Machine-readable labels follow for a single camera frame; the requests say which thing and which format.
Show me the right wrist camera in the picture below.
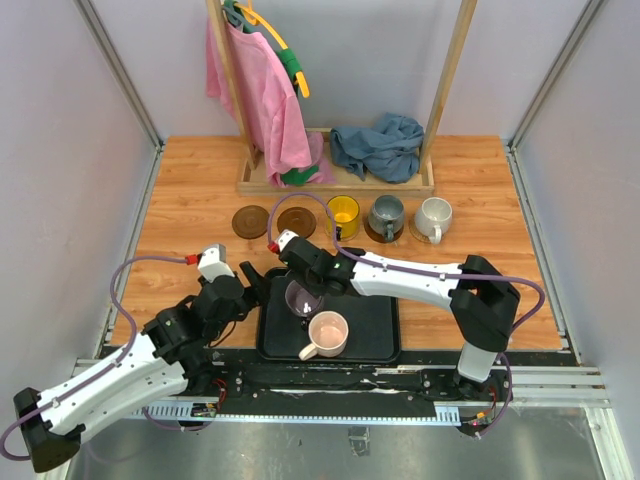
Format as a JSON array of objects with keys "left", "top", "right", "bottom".
[{"left": 275, "top": 229, "right": 299, "bottom": 252}]

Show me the green cloth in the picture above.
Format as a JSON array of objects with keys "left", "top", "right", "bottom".
[{"left": 280, "top": 165, "right": 319, "bottom": 187}]

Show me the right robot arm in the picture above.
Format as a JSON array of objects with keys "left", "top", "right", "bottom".
[{"left": 269, "top": 230, "right": 520, "bottom": 400}]

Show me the left woven rattan coaster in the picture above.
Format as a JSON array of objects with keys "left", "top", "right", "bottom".
[{"left": 324, "top": 228, "right": 360, "bottom": 243}]

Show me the blue crumpled cloth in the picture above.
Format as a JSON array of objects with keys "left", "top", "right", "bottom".
[{"left": 329, "top": 113, "right": 424, "bottom": 184}]

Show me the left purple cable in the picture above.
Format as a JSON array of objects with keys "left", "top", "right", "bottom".
[{"left": 0, "top": 254, "right": 201, "bottom": 461}]

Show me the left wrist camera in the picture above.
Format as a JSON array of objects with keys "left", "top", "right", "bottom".
[{"left": 197, "top": 243, "right": 234, "bottom": 283}]

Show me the wooden clothes rack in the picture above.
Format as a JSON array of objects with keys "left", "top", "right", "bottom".
[{"left": 206, "top": 1, "right": 477, "bottom": 198}]

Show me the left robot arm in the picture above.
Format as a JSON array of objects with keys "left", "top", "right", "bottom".
[{"left": 13, "top": 262, "right": 270, "bottom": 473}]

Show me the grey mug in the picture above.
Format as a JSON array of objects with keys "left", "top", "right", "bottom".
[{"left": 367, "top": 195, "right": 405, "bottom": 243}]

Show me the black plastic tray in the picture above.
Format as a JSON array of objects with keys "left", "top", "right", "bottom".
[{"left": 256, "top": 268, "right": 401, "bottom": 364}]

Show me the white cup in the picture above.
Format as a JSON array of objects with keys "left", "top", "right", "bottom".
[{"left": 414, "top": 196, "right": 453, "bottom": 245}]

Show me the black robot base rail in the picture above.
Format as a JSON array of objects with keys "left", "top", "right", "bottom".
[{"left": 119, "top": 347, "right": 516, "bottom": 426}]

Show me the pink shirt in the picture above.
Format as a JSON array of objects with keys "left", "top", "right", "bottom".
[{"left": 227, "top": 25, "right": 335, "bottom": 187}]

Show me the green clothes hanger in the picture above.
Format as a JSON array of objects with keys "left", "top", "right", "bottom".
[{"left": 222, "top": 1, "right": 307, "bottom": 88}]

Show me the yellow clothes hanger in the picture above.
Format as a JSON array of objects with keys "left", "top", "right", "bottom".
[{"left": 234, "top": 1, "right": 311, "bottom": 98}]

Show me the purple cup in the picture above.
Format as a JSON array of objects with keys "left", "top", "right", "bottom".
[{"left": 284, "top": 281, "right": 324, "bottom": 330}]

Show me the pink mug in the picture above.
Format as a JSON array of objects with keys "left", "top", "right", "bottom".
[{"left": 298, "top": 311, "right": 349, "bottom": 361}]

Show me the brown wooden saucer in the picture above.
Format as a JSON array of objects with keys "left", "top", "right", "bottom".
[
  {"left": 276, "top": 206, "right": 317, "bottom": 238},
  {"left": 231, "top": 205, "right": 269, "bottom": 240},
  {"left": 364, "top": 222, "right": 404, "bottom": 244}
]

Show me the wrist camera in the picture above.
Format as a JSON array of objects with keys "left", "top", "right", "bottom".
[
  {"left": 275, "top": 229, "right": 299, "bottom": 252},
  {"left": 197, "top": 243, "right": 234, "bottom": 283}
]

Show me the yellow cup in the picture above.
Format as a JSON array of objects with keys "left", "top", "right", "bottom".
[{"left": 328, "top": 195, "right": 361, "bottom": 241}]

